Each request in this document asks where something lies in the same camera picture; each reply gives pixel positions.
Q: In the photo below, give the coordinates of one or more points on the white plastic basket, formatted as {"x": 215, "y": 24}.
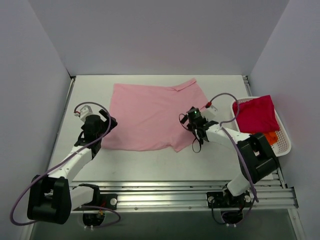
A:
{"x": 283, "y": 145}

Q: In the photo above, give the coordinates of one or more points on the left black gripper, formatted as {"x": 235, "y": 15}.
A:
{"x": 107, "y": 120}

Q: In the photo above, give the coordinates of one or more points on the pink t shirt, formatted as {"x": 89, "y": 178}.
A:
{"x": 148, "y": 116}

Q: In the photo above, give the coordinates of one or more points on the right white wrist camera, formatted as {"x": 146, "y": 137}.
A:
{"x": 209, "y": 111}

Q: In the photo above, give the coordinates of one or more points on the magenta t shirt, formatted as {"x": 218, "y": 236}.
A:
{"x": 257, "y": 116}

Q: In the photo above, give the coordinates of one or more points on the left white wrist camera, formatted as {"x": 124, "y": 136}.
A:
{"x": 83, "y": 113}

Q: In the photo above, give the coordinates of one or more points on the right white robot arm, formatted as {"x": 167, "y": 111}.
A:
{"x": 255, "y": 156}

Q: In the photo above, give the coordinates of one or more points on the orange t shirt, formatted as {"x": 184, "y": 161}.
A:
{"x": 271, "y": 137}

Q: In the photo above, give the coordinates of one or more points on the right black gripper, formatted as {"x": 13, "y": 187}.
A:
{"x": 191, "y": 117}

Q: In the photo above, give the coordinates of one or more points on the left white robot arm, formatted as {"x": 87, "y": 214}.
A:
{"x": 51, "y": 199}

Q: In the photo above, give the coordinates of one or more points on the aluminium mounting rail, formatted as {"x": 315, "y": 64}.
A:
{"x": 179, "y": 196}

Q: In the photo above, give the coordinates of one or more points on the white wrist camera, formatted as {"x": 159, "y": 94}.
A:
{"x": 209, "y": 111}
{"x": 83, "y": 113}

